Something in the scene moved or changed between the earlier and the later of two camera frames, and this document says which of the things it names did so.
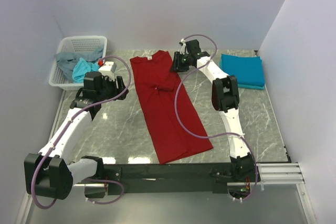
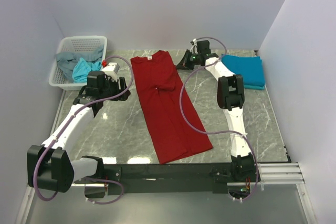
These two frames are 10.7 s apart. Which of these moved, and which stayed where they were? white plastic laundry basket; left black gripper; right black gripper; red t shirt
Moved: right black gripper
Stayed: left black gripper; red t shirt; white plastic laundry basket
